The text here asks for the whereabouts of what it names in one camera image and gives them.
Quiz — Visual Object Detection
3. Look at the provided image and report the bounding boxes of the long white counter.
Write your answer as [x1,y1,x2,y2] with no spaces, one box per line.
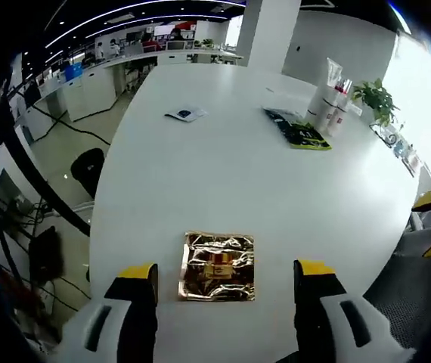
[36,45,245,123]

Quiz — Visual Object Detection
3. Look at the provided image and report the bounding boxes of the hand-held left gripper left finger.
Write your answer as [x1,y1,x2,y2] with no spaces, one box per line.
[57,262,160,363]

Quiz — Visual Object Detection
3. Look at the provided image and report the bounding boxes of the small clear packet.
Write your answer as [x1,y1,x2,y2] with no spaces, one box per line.
[164,105,209,123]

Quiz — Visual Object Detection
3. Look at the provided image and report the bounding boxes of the green and black packet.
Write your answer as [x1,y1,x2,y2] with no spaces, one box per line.
[262,107,333,151]

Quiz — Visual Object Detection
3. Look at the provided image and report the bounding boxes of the gold foil packet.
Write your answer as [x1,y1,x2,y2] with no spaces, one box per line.
[177,231,256,303]

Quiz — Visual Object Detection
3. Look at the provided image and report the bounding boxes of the printed packet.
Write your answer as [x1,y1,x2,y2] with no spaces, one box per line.
[392,138,423,178]

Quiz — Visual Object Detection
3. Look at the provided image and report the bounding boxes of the potted green plant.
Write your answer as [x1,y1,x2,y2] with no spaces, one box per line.
[351,78,401,128]

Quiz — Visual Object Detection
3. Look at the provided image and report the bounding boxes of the black bag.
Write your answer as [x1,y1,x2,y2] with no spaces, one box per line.
[28,225,64,283]

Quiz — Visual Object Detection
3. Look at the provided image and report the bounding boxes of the black round object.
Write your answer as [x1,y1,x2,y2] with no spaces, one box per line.
[70,147,105,198]

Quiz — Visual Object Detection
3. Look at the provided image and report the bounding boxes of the black tripod stand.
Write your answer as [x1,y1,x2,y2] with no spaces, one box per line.
[0,67,92,237]

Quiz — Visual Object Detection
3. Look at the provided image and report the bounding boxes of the coiled cable bundle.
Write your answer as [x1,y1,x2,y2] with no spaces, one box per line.
[369,120,404,147]

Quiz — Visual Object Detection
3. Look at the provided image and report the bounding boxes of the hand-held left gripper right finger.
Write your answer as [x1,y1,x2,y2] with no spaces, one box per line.
[293,259,417,363]

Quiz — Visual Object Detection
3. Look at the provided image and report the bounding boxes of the black floor cable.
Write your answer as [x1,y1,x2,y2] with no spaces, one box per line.
[29,104,111,147]

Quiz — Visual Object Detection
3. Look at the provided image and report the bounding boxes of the blue bin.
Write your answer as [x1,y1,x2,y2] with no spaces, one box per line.
[63,64,85,82]

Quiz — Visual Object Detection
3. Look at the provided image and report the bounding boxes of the white bottles with red caps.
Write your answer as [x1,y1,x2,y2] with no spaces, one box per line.
[308,57,343,123]

